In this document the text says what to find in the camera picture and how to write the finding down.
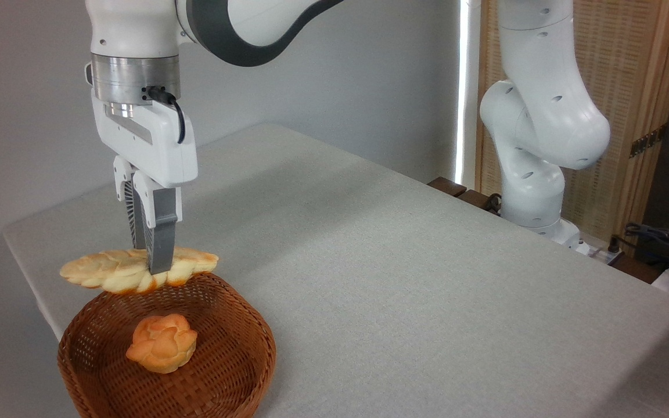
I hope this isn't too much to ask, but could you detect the dark wooden block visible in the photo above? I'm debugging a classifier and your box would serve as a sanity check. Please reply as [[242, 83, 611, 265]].
[[427, 176, 467, 198], [458, 189, 501, 214]]

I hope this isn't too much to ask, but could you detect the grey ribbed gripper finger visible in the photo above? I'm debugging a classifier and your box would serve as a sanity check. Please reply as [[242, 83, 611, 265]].
[[113, 155, 148, 250], [132, 172, 184, 276]]

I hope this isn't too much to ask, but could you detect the silver metal wrist flange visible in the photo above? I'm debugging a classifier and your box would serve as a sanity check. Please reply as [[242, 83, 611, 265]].
[[90, 53, 182, 118]]

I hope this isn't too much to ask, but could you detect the brown wicker basket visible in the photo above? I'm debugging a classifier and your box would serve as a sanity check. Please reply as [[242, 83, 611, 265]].
[[57, 273, 278, 418]]

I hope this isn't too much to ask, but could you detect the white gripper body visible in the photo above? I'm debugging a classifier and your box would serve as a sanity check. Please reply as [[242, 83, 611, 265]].
[[84, 62, 199, 189]]

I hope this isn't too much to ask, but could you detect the black cable bundle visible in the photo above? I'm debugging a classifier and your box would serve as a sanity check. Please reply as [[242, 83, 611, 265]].
[[624, 223, 669, 273]]

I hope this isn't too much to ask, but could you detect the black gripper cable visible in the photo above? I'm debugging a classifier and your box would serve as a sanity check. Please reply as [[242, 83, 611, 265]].
[[145, 86, 186, 145]]

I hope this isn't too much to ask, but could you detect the round flower-shaped bread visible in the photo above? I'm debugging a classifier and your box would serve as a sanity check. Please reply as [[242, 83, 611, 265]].
[[125, 313, 199, 374]]

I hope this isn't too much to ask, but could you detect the brass screen hinge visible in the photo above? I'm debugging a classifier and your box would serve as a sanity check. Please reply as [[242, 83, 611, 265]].
[[630, 124, 668, 158]]

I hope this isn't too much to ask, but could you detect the long braided bread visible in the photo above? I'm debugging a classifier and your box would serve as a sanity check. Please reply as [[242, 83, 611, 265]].
[[59, 246, 220, 295]]

